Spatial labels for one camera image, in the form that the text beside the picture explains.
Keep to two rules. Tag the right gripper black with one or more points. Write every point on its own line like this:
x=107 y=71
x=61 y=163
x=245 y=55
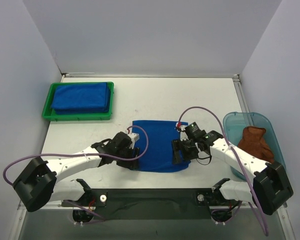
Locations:
x=179 y=150

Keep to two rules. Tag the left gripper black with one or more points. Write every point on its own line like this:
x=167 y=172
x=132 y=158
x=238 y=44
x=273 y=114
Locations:
x=134 y=158

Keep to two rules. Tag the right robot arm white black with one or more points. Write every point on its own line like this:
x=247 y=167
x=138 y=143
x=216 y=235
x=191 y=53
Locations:
x=266 y=184

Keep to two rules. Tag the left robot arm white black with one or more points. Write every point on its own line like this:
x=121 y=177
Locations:
x=42 y=181

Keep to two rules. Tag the folded blue towel stack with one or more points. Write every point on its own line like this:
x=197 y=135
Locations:
x=86 y=98

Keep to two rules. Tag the teal transparent plastic bin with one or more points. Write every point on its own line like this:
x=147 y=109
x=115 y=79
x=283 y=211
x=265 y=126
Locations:
x=235 y=122

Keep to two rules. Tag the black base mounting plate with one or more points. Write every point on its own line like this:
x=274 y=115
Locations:
x=152 y=203

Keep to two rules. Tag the rust orange towel in bin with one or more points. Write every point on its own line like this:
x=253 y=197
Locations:
x=253 y=143

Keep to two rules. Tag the green plastic tray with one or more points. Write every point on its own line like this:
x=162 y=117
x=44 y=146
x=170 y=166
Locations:
x=49 y=114

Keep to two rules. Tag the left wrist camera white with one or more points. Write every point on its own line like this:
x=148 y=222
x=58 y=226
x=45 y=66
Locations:
x=133 y=136

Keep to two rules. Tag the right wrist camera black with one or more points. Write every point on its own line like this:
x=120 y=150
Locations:
x=192 y=130

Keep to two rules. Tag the aluminium right side rail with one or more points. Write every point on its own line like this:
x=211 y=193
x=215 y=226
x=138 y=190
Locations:
x=240 y=93

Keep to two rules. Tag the aluminium front frame rail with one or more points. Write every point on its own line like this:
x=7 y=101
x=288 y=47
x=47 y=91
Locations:
x=269 y=199

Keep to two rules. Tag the aluminium back rail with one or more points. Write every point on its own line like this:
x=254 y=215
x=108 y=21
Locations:
x=144 y=75

